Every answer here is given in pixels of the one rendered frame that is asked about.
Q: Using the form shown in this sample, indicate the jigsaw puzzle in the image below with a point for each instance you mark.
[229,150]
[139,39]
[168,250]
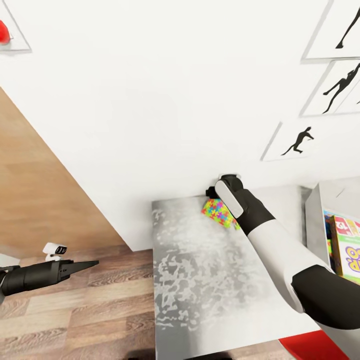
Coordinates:
[216,210]
[330,248]

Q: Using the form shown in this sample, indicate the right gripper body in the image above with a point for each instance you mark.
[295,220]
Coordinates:
[212,193]

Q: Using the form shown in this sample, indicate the sliding door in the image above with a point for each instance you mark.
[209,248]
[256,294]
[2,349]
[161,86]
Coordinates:
[40,201]

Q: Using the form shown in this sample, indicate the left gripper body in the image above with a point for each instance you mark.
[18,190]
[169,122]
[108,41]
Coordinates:
[43,275]

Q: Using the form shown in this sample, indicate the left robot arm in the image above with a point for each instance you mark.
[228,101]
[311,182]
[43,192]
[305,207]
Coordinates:
[16,279]

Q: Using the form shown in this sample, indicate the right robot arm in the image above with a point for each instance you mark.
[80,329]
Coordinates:
[306,283]

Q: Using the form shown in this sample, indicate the desk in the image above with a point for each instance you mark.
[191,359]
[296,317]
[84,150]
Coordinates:
[211,290]

